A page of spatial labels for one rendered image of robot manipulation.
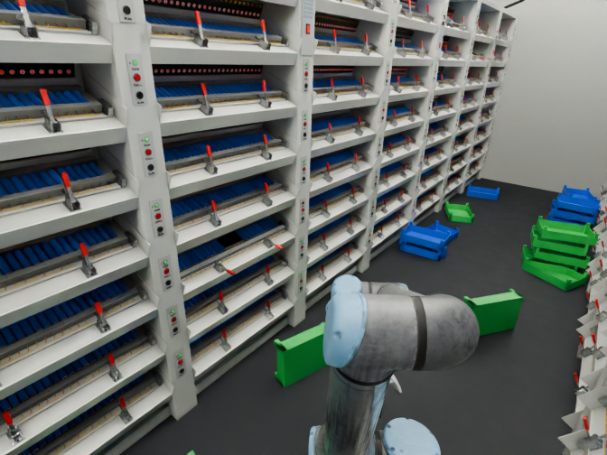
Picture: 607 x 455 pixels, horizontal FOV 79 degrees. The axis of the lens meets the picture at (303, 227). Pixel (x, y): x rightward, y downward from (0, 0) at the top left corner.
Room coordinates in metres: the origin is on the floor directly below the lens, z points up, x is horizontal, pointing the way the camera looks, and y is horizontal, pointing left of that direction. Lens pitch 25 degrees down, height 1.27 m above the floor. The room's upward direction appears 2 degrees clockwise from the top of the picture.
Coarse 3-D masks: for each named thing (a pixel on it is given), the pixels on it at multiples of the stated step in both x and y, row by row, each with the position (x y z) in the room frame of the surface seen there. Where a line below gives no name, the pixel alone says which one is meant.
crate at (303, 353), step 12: (324, 324) 1.30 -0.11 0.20; (300, 336) 1.22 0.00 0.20; (312, 336) 1.23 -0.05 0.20; (288, 348) 1.15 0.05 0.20; (300, 348) 1.18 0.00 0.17; (312, 348) 1.21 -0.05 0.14; (288, 360) 1.14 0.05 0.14; (300, 360) 1.18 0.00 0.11; (312, 360) 1.21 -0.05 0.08; (276, 372) 1.20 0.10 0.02; (288, 372) 1.14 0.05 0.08; (300, 372) 1.18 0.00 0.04; (312, 372) 1.22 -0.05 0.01; (288, 384) 1.14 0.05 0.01
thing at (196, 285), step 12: (276, 216) 1.59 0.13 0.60; (288, 228) 1.54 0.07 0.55; (276, 240) 1.45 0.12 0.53; (288, 240) 1.48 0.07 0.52; (252, 252) 1.34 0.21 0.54; (264, 252) 1.36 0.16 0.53; (228, 264) 1.24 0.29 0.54; (240, 264) 1.26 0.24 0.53; (252, 264) 1.32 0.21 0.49; (192, 276) 1.13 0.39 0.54; (204, 276) 1.14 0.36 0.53; (216, 276) 1.16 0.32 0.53; (228, 276) 1.22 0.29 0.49; (192, 288) 1.08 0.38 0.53; (204, 288) 1.12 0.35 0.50
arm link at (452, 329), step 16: (384, 288) 0.91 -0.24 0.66; (400, 288) 0.82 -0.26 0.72; (432, 304) 0.47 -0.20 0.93; (448, 304) 0.48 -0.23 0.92; (464, 304) 0.51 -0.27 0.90; (432, 320) 0.44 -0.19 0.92; (448, 320) 0.44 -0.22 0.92; (464, 320) 0.46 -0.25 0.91; (432, 336) 0.42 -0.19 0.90; (448, 336) 0.43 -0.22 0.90; (464, 336) 0.44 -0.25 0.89; (432, 352) 0.41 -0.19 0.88; (448, 352) 0.42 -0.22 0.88; (464, 352) 0.43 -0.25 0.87; (432, 368) 0.42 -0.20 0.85
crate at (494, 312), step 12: (468, 300) 1.52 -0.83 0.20; (480, 300) 1.52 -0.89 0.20; (492, 300) 1.52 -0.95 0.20; (504, 300) 1.53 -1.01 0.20; (516, 300) 1.54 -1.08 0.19; (480, 312) 1.48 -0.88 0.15; (492, 312) 1.51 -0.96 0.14; (504, 312) 1.53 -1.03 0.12; (516, 312) 1.55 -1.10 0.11; (480, 324) 1.49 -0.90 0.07; (492, 324) 1.51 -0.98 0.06; (504, 324) 1.53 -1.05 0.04
